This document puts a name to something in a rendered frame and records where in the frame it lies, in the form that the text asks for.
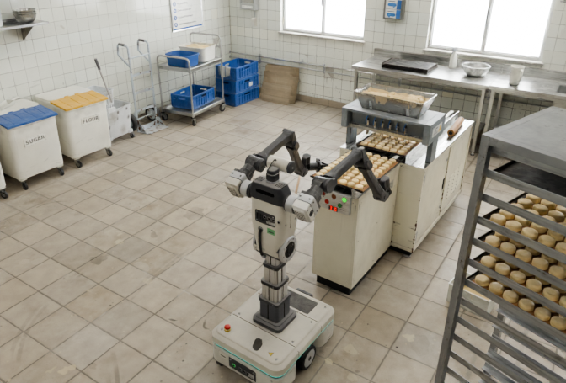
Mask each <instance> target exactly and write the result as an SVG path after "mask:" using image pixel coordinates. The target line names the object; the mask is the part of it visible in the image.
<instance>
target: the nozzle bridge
mask: <svg viewBox="0 0 566 383"><path fill-rule="evenodd" d="M367 115H368V117H367ZM366 117H367V118H369V121H370V122H369V126H366ZM375 117H376V118H375ZM374 118H375V120H376V128H374V125H373V120H374ZM382 119H383V120H382ZM390 120H391V121H390ZM445 120H446V114H444V113H440V112H435V111H431V110H427V111H426V113H425V114H423V115H422V116H421V117H419V118H418V119H415V118H411V117H408V116H403V115H399V114H391V113H387V112H382V111H378V110H374V109H367V108H362V107H361V105H360V101H359V100H358V99H357V100H355V101H353V102H351V103H349V104H347V105H345V106H344V107H342V116H341V126H343V127H347V131H346V143H349V144H350V143H352V142H353V141H355V140H356V137H357V128H358V129H362V130H368V131H372V132H376V133H380V134H383V135H388V136H394V137H398V138H402V139H405V140H410V141H416V142H420V143H422V145H424V146H427V151H426V157H425V163H428V164H431V163H432V162H433V161H434V160H435V155H436V149H437V144H438V138H439V136H440V135H441V134H443V131H444V125H445ZM381 121H384V128H383V130H381ZM389 121H390V122H391V123H392V129H391V131H388V127H389V126H388V123H389ZM397 123H398V124H399V132H398V133H396V124H397ZM405 124H406V126H407V135H404V134H403V133H404V131H403V128H404V126H405Z"/></svg>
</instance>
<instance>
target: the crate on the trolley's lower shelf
mask: <svg viewBox="0 0 566 383"><path fill-rule="evenodd" d="M200 88H206V90H202V89H200ZM183 91H184V93H181V94H180V92H183ZM170 95H171V104H172V106H173V107H175V108H180V109H188V110H192V108H191V97H190V86H188V87H185V88H182V89H180V90H178V91H176V92H173V93H171V94H170ZM192 95H193V107H194V110H195V109H198V108H199V107H201V106H203V105H205V104H208V103H210V102H211V101H213V100H214V99H215V90H214V87H209V86H203V85H197V84H192Z"/></svg>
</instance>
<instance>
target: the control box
mask: <svg viewBox="0 0 566 383"><path fill-rule="evenodd" d="M332 194H334V195H335V196H336V198H335V199H333V198H332ZM321 197H322V198H321V200H320V201H319V204H320V206H321V207H323V208H326V209H329V210H330V209H331V208H330V207H331V206H332V210H333V211H334V207H335V209H336V212H339V213H341V214H344V215H351V204H352V196H350V195H347V194H343V193H340V192H337V191H333V192H332V193H327V194H326V193H325V195H321ZM343 198H346V202H343V200H342V199H343ZM326 199H327V200H328V201H329V202H328V204H326V203H325V200H326ZM338 204H341V205H342V207H341V208H339V207H338Z"/></svg>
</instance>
